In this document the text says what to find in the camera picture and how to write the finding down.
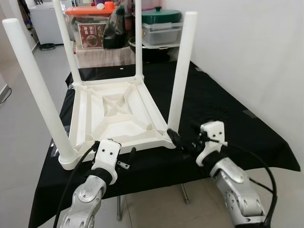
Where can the white plastic children table top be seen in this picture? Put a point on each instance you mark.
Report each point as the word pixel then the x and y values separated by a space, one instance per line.
pixel 114 114

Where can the white plastic table leg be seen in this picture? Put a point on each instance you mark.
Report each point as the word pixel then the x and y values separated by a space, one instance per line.
pixel 66 42
pixel 38 90
pixel 138 38
pixel 183 71

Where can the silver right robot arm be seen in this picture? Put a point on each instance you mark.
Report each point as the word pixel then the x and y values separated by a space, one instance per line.
pixel 235 190

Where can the black table cloth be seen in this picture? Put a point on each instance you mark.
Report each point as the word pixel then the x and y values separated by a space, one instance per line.
pixel 213 109

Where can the grey metal table leg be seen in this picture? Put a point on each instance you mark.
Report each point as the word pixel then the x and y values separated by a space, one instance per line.
pixel 184 194
pixel 119 209

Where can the clear plastic wrap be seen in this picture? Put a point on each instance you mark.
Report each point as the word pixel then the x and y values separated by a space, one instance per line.
pixel 53 142

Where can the translucent plastic storage container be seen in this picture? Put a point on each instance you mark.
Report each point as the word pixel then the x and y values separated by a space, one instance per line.
pixel 164 33

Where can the dark green pot lid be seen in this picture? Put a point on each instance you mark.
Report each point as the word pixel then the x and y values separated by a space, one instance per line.
pixel 161 16

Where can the red printed box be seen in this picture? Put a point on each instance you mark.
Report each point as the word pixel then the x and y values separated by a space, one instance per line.
pixel 91 35

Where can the black round dish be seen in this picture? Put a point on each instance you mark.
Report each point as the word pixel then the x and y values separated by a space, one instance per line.
pixel 47 46

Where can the clear bin with orange lid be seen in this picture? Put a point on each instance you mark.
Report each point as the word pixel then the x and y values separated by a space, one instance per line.
pixel 88 10

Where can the white appliance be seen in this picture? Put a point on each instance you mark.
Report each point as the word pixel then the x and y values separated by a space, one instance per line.
pixel 45 21

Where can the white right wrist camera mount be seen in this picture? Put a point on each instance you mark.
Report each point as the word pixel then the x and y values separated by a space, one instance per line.
pixel 213 137

